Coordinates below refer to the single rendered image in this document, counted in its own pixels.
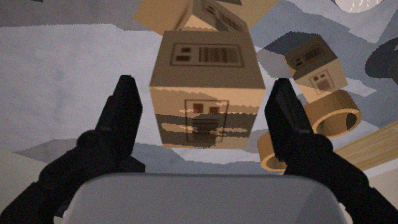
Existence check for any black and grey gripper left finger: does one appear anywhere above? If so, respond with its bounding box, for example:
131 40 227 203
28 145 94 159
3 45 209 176
0 75 143 224

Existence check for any brown cardboard box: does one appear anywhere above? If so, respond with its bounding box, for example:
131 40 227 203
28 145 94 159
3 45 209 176
177 0 242 17
283 34 348 103
149 31 266 149
170 0 249 32

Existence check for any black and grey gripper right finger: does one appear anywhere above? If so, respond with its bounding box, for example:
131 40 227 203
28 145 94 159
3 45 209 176
264 78 398 224

